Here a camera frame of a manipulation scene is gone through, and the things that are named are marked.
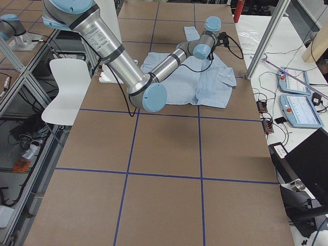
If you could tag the light blue button-up shirt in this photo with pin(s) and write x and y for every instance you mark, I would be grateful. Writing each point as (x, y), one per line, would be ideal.
(192, 74)

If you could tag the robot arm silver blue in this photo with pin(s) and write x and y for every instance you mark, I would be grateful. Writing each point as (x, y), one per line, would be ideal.
(83, 17)

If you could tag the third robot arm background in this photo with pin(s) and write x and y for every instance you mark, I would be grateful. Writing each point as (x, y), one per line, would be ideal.
(12, 27)

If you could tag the brown paper table cover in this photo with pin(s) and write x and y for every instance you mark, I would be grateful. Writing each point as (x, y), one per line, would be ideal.
(187, 175)

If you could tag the white plastic chair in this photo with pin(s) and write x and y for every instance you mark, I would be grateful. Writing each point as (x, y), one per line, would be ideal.
(73, 78)

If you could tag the clear plastic bag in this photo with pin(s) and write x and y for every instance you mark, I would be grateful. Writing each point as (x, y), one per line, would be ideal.
(249, 39)

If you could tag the reacher grabber stick tool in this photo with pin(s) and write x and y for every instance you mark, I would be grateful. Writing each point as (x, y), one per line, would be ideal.
(290, 75)

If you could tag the upper blue teach pendant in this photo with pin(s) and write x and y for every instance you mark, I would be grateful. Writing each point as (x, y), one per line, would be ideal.
(288, 84)

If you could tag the blue teach pendant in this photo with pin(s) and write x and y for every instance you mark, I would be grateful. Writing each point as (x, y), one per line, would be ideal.
(288, 84)
(300, 112)

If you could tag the lower blue teach pendant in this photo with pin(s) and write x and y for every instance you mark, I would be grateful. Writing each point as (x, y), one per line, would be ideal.
(300, 112)

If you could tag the red cylinder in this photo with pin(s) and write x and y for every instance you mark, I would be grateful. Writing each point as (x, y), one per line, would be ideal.
(238, 10)

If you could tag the black laptop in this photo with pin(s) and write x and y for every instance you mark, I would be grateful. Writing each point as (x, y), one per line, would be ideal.
(307, 161)

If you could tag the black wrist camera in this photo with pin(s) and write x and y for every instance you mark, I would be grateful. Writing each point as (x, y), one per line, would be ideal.
(223, 39)

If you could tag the aluminium frame post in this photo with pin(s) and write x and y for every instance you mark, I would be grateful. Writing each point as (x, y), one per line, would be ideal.
(267, 36)

